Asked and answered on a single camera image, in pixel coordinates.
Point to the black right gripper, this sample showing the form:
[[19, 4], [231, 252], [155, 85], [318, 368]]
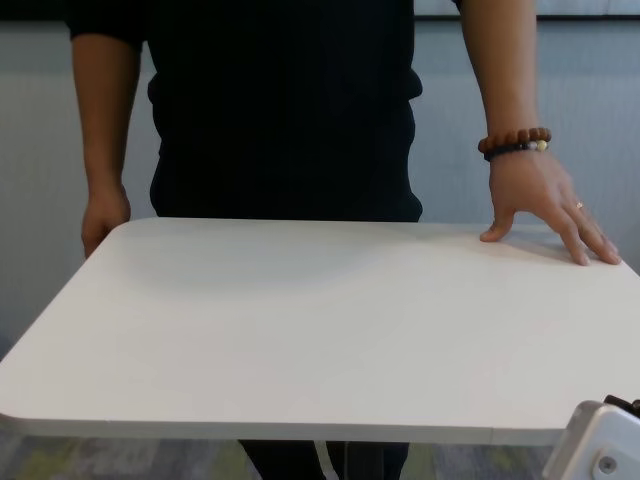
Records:
[[622, 404]]

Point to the white rolling pedestal table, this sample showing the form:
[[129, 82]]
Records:
[[300, 325]]

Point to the person's left forearm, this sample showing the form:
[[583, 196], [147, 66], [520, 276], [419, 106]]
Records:
[[500, 70]]

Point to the person's right forearm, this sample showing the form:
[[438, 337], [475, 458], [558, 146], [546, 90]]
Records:
[[105, 115]]

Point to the person's left hand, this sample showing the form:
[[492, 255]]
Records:
[[535, 185]]

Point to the person's right hand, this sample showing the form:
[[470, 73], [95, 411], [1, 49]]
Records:
[[105, 210]]

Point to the black trousers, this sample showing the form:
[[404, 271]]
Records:
[[280, 462]]

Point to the person in black clothes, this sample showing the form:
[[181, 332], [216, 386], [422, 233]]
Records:
[[280, 100]]

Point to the black horizontal wall trim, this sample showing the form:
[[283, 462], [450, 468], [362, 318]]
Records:
[[590, 17]]

